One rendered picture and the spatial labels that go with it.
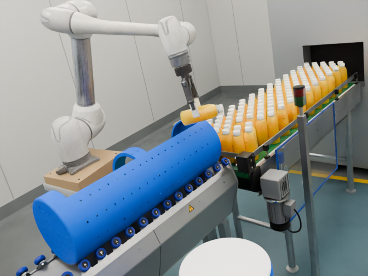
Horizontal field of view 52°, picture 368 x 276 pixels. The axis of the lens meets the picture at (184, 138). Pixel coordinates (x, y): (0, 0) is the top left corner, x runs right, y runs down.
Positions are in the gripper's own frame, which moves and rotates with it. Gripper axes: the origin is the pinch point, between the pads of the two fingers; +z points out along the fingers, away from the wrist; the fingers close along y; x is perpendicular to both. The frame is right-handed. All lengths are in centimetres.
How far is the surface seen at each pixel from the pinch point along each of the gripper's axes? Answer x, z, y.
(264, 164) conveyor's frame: -19, 46, 28
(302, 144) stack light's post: -41, 44, 38
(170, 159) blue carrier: 14.3, 15.3, -15.6
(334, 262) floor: -42, 138, 58
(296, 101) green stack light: -43, 19, 36
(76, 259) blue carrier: 45, 28, -60
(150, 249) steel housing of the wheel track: 30, 45, -35
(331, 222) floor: -47, 136, 102
